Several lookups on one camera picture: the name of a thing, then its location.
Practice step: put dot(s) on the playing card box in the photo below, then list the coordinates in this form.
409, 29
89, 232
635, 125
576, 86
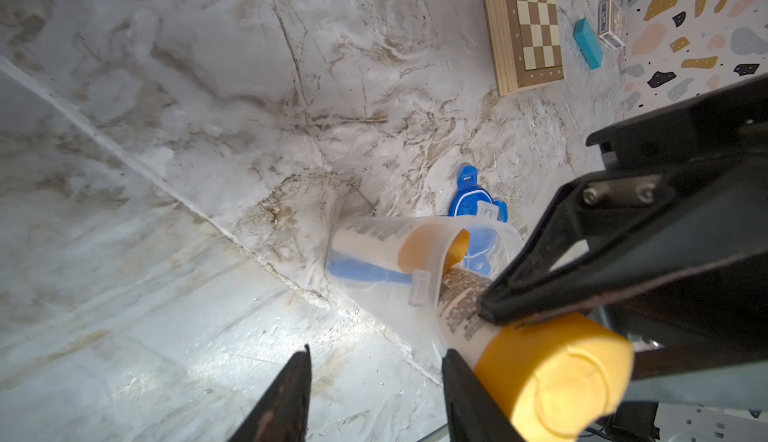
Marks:
611, 24

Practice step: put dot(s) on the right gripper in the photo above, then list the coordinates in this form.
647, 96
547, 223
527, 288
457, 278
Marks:
667, 243

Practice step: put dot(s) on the blue container lid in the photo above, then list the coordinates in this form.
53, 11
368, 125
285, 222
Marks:
473, 200

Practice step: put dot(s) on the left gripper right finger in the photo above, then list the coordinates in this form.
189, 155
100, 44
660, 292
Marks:
472, 414

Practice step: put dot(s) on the teal small box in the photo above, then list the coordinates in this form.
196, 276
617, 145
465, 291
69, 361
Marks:
588, 43

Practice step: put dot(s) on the clear plastic container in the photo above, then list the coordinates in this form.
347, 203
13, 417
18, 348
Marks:
410, 311

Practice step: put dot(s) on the white bottle orange cap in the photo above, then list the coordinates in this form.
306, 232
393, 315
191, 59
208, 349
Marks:
553, 379

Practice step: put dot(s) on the wooden chessboard box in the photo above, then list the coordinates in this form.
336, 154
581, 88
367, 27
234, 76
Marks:
525, 43

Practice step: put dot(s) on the cream tube orange cap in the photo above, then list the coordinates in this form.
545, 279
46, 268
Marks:
404, 248

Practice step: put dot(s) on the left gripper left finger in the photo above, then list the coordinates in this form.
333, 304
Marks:
282, 412

